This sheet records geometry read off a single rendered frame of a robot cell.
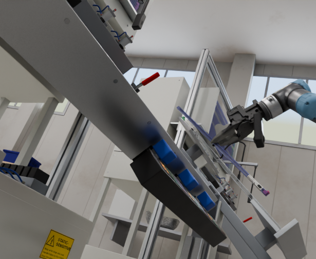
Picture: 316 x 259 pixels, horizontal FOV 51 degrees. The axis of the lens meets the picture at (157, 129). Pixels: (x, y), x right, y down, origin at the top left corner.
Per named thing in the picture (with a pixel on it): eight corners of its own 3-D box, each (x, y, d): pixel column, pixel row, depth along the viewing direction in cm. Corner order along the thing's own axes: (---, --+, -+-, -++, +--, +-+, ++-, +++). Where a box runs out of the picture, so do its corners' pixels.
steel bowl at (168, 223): (180, 238, 386) (183, 225, 393) (171, 229, 353) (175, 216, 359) (147, 230, 401) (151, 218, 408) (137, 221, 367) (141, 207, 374)
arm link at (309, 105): (342, 108, 99) (321, 98, 109) (313, 91, 96) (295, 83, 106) (326, 130, 101) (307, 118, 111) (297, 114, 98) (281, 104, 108)
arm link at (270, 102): (284, 117, 113) (280, 102, 107) (272, 124, 114) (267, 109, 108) (272, 104, 118) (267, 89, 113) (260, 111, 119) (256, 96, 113)
